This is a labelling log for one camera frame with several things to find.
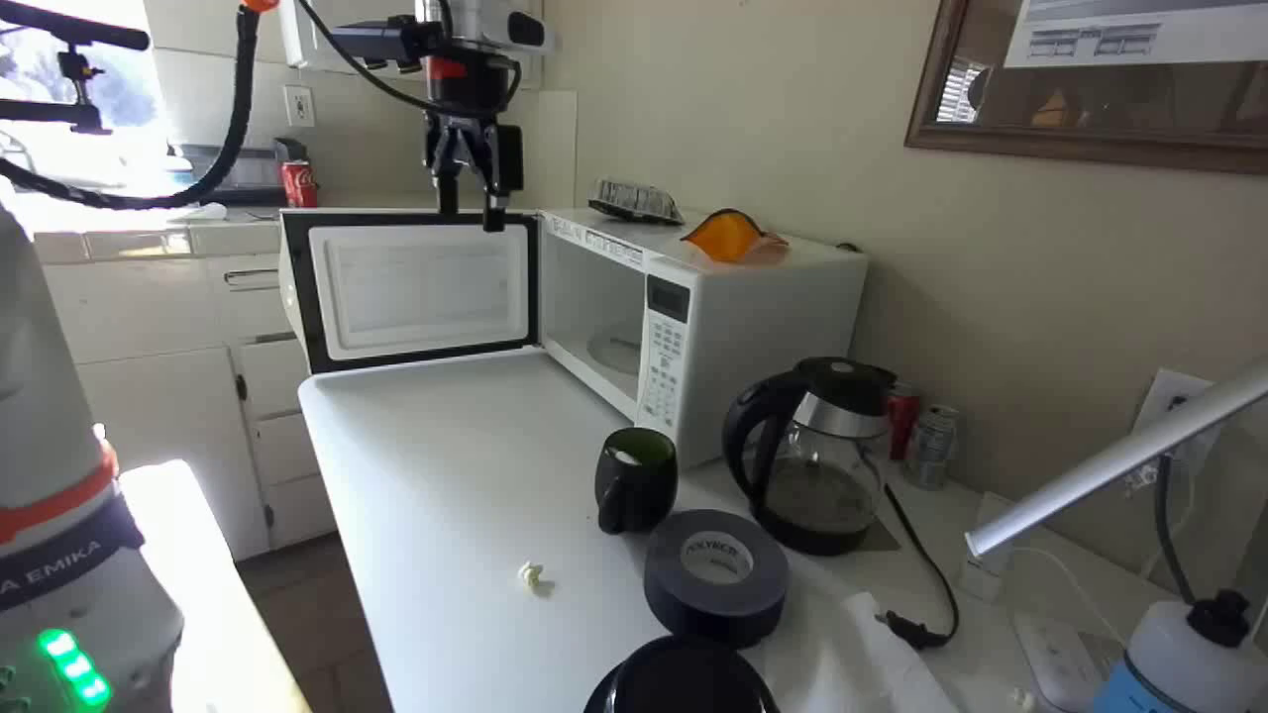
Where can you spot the black duct tape roll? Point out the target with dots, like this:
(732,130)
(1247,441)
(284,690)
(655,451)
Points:
(688,596)

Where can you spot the orange plastic item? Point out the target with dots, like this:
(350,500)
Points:
(732,239)

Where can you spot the red soda can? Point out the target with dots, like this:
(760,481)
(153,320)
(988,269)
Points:
(902,422)

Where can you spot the white microwave oven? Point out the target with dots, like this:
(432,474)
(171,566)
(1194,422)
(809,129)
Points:
(756,330)

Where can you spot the white microwave door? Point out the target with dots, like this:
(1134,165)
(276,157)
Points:
(408,283)

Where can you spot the black glass electric kettle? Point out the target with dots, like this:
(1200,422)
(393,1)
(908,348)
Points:
(809,489)

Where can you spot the black mug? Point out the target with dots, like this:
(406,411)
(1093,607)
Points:
(633,489)

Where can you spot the white printed paper sheet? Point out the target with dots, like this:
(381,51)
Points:
(1134,34)

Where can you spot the brown wooden picture frame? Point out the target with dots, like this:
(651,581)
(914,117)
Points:
(1095,141)

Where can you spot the black round lid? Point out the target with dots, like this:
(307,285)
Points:
(681,678)

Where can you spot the white kitchen cabinet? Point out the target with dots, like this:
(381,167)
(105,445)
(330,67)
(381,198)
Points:
(160,342)

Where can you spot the small white crumpled scrap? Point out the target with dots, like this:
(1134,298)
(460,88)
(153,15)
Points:
(538,577)

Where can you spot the white spray bottle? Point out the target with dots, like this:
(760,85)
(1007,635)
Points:
(1190,665)

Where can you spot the white wall outlet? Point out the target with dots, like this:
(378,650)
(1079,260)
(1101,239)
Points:
(1171,394)

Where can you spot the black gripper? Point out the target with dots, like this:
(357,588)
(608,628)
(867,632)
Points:
(472,100)

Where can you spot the silver soda can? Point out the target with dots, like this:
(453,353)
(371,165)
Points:
(934,450)

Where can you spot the white lamp bar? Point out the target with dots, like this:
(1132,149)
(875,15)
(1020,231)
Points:
(1124,455)

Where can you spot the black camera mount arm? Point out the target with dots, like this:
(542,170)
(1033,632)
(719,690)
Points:
(65,25)

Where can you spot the black countertop appliance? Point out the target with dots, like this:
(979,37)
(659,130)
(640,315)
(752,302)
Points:
(223,179)

